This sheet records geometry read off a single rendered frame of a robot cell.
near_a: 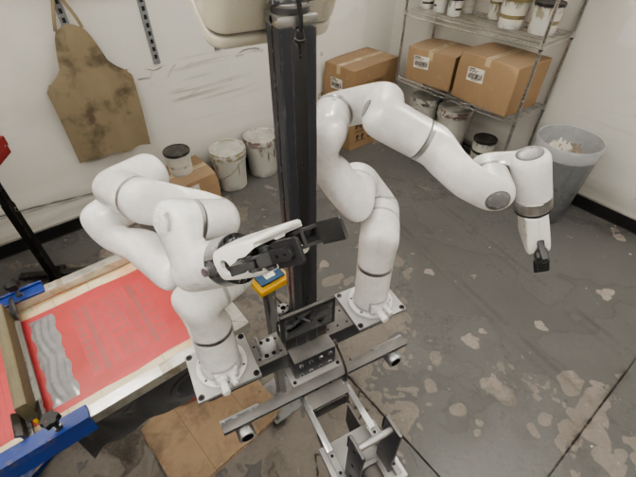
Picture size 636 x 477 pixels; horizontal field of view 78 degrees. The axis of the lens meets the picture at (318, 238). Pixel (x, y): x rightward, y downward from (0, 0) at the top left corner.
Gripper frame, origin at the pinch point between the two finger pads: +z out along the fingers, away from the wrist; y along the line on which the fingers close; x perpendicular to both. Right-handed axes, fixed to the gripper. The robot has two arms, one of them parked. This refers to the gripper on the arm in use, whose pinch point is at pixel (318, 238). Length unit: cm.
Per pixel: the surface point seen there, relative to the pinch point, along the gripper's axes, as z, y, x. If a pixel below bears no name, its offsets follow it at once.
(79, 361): -107, 4, 20
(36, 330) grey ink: -124, 2, 7
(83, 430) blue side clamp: -91, -6, 33
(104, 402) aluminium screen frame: -89, 0, 30
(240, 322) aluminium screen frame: -73, 39, 26
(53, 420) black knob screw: -88, -12, 26
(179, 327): -90, 29, 22
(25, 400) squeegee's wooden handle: -97, -13, 20
